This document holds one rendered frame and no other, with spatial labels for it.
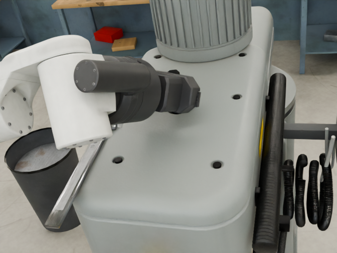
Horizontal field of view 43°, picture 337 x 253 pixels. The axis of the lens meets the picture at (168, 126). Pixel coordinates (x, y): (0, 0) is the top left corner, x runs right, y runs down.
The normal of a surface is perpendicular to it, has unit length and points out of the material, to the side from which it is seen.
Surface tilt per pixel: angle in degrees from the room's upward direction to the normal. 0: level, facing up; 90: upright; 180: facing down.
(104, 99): 67
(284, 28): 90
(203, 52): 90
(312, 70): 0
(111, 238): 90
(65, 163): 94
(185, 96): 60
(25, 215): 0
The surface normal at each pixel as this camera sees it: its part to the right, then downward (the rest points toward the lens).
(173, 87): 0.84, 0.21
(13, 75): 0.83, 0.50
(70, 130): -0.22, -0.01
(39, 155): -0.15, -0.80
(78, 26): -0.24, 0.59
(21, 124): 0.92, -0.26
